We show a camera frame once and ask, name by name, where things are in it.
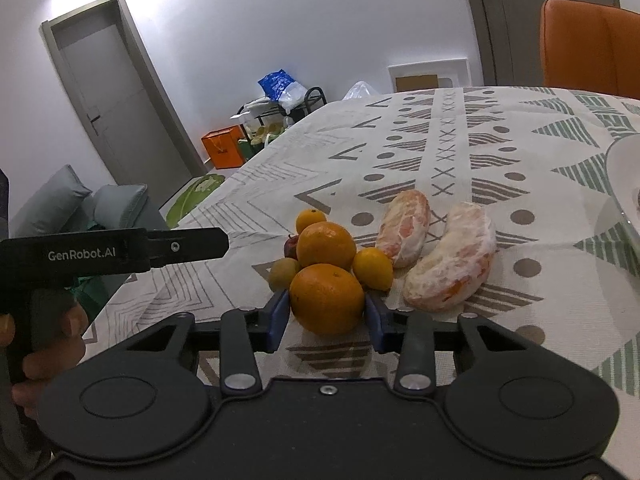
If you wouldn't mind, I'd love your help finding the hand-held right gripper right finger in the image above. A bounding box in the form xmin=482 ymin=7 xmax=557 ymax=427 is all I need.
xmin=366 ymin=293 xmax=545 ymax=394

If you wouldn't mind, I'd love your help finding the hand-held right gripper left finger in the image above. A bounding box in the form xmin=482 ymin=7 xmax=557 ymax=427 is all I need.
xmin=115 ymin=291 xmax=292 ymax=394

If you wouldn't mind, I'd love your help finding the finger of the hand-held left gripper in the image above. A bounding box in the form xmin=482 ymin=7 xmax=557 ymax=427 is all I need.
xmin=146 ymin=227 xmax=231 ymax=269

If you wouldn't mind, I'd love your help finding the yellow-green round fruit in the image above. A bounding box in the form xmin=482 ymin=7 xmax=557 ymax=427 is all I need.
xmin=268 ymin=258 xmax=302 ymax=292

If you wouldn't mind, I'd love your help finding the large orange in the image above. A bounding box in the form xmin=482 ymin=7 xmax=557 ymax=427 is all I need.
xmin=289 ymin=263 xmax=366 ymax=337
xmin=296 ymin=221 xmax=357 ymax=272

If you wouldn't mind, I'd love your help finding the small yellow citrus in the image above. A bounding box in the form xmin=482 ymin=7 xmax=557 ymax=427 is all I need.
xmin=352 ymin=246 xmax=395 ymax=292

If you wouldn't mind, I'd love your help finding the peeled large pomelo segment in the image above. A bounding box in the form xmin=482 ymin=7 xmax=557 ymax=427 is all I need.
xmin=402 ymin=201 xmax=497 ymax=312

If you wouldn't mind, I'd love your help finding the peeled pink pomelo segment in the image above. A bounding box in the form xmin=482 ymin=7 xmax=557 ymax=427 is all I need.
xmin=375 ymin=190 xmax=432 ymax=269

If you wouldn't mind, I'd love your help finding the white plate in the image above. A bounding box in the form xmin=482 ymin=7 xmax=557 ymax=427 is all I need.
xmin=602 ymin=135 xmax=640 ymax=261

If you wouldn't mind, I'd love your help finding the person's left hand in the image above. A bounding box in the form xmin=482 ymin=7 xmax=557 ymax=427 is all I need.
xmin=0 ymin=304 xmax=90 ymax=417

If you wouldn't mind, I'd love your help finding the green and white bag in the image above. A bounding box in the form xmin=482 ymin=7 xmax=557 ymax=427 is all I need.
xmin=167 ymin=174 xmax=225 ymax=228

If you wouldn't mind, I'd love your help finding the grey-green cushion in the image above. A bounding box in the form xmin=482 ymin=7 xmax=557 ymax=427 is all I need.
xmin=10 ymin=164 xmax=93 ymax=236
xmin=92 ymin=184 xmax=168 ymax=233

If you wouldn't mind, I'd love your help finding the orange box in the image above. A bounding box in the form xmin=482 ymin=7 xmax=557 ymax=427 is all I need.
xmin=201 ymin=127 xmax=247 ymax=170

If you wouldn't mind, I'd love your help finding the small orange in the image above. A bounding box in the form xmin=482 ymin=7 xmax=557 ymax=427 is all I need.
xmin=295 ymin=208 xmax=327 ymax=235

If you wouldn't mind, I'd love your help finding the grey door without lock plate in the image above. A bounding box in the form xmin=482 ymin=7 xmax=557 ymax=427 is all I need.
xmin=40 ymin=0 xmax=206 ymax=196

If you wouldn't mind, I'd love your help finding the blue and white plastic bag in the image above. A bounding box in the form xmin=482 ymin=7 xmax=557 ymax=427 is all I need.
xmin=257 ymin=69 xmax=307 ymax=112

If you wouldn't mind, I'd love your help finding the black metal rack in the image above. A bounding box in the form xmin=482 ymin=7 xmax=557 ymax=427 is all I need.
xmin=236 ymin=86 xmax=328 ymax=133

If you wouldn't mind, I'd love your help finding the large white plastic bag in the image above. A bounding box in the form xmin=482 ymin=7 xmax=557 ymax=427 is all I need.
xmin=342 ymin=80 xmax=379 ymax=102

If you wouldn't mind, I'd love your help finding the white foam packaging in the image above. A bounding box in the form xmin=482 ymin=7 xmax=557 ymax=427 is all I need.
xmin=387 ymin=57 xmax=471 ymax=93

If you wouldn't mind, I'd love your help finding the orange chair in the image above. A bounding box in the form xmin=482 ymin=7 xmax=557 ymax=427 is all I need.
xmin=540 ymin=0 xmax=640 ymax=100

